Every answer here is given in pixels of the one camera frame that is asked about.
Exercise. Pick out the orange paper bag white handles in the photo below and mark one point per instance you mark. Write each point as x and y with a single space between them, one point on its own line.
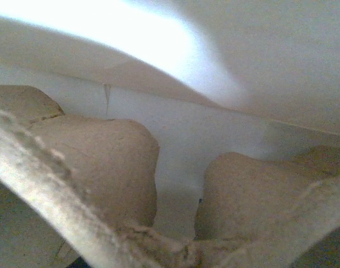
261 78

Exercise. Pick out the single pulp cup carrier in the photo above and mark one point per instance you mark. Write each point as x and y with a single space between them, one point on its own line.
93 180

